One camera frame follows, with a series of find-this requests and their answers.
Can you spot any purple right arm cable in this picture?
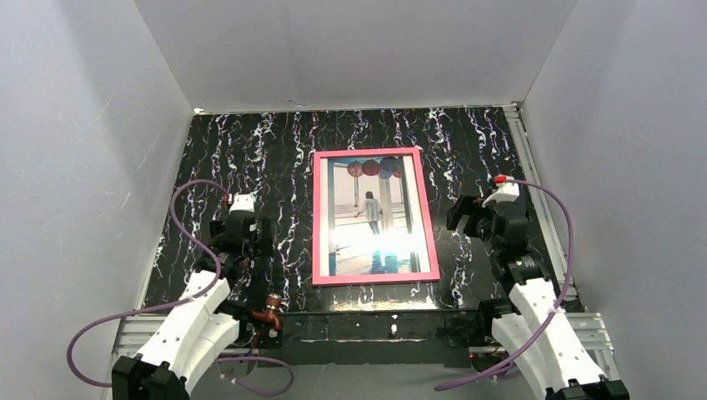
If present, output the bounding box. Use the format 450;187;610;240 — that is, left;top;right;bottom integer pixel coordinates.
434;177;575;393

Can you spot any copper pipe fitting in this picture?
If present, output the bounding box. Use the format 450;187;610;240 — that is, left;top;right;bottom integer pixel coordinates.
251;293;283;331

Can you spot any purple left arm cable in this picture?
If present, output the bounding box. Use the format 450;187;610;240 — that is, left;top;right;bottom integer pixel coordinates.
66;178;295;398

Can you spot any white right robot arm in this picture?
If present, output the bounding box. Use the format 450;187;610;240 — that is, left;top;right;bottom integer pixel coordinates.
446;196;629;399

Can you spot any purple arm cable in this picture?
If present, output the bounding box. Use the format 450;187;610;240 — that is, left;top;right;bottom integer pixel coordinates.
66;178;295;398
434;177;575;393

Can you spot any aluminium front rail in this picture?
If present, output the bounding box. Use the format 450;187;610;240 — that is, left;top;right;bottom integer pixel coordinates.
104;312;625;400

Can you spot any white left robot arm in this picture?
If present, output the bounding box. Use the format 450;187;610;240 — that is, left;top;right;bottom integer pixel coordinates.
112;211;281;399

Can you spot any printed photo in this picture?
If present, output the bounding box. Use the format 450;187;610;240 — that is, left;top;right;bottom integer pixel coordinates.
327;157;432;278

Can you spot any aluminium rail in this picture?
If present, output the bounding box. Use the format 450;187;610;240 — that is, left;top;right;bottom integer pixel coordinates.
104;312;625;400
501;103;567;286

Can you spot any aluminium right side rail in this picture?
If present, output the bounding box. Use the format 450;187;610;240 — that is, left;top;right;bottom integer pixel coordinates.
501;103;567;286

